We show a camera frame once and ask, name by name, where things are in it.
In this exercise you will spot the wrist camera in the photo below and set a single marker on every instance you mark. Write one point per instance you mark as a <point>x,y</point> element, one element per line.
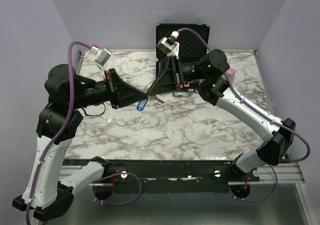
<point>101,56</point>
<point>169,45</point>

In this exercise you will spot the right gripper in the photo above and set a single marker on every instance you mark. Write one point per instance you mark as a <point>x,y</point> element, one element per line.
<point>170,77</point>

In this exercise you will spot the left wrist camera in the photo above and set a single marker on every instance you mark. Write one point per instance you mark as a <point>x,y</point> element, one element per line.
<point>101,56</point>

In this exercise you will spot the blue key tag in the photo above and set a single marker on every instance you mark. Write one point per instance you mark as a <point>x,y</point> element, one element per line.
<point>142,104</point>

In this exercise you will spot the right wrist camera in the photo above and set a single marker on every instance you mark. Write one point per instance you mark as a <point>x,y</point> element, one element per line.
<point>169,45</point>

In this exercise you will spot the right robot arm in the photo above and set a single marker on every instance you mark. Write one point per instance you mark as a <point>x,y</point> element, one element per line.
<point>276,133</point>

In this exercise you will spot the pink card box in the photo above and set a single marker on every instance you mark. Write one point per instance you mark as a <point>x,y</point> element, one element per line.
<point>230,75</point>

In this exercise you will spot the black poker chip case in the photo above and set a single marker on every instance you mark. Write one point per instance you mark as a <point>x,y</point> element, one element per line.
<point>191,48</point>

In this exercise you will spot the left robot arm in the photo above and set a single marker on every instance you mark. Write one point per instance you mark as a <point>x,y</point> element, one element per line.
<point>46,196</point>

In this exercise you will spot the silver key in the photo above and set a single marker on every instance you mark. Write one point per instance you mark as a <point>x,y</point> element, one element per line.
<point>156,99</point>

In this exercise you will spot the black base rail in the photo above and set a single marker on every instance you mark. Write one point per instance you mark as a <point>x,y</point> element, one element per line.
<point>190,176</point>

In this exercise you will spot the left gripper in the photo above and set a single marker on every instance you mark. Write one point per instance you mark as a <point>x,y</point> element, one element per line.
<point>124,94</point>

